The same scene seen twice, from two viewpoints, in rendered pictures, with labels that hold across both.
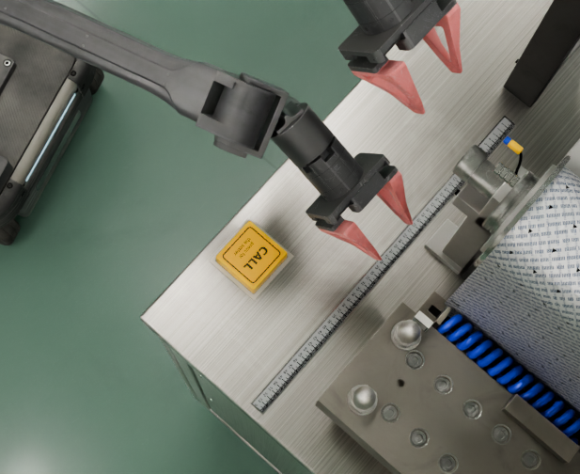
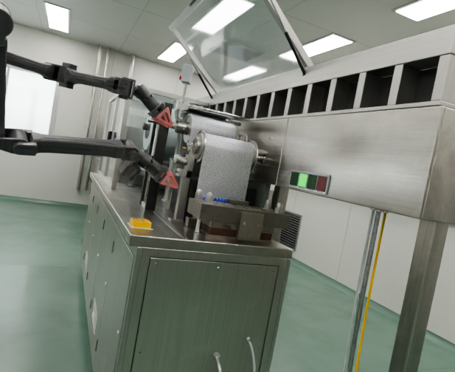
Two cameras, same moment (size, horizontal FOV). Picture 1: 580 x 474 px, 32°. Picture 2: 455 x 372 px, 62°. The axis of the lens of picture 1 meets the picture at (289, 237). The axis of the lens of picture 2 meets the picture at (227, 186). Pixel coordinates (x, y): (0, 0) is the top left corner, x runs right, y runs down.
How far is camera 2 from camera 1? 1.69 m
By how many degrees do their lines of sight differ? 79
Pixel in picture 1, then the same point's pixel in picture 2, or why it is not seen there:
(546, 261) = (214, 138)
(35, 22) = (59, 138)
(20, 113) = not seen: outside the picture
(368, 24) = (155, 103)
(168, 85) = (110, 142)
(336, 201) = (162, 168)
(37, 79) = not seen: outside the picture
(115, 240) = not seen: outside the picture
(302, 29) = (2, 362)
